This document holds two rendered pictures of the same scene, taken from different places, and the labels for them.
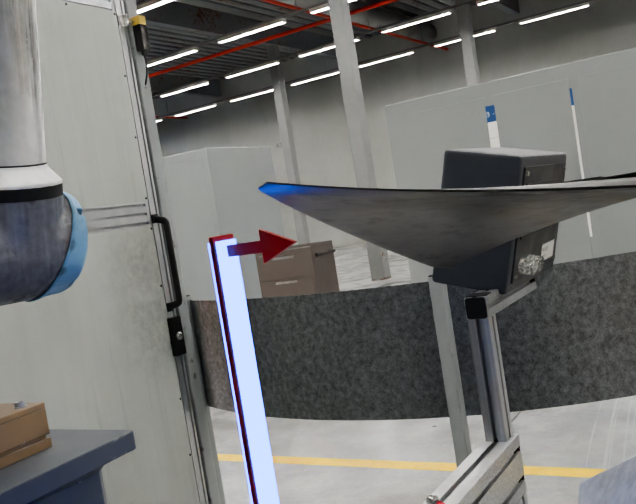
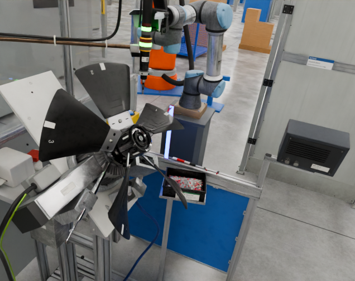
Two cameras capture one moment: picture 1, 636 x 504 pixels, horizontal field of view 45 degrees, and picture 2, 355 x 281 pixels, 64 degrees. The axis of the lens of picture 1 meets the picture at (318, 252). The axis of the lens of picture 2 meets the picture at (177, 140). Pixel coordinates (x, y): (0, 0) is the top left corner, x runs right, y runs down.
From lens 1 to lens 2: 143 cm
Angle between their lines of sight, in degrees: 76
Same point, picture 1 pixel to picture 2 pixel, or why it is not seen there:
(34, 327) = (328, 97)
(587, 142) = not seen: outside the picture
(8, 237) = (204, 86)
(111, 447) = (198, 125)
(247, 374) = not seen: hidden behind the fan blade
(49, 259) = (209, 92)
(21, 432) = (195, 114)
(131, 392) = (353, 134)
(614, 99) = not seen: outside the picture
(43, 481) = (185, 121)
